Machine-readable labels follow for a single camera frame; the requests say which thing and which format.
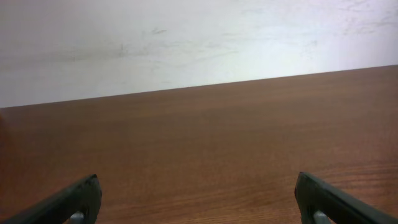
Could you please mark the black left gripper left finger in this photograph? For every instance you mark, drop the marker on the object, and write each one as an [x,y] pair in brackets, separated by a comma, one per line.
[80,202]

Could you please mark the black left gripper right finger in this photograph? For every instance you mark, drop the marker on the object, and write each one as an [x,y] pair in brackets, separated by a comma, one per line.
[320,202]

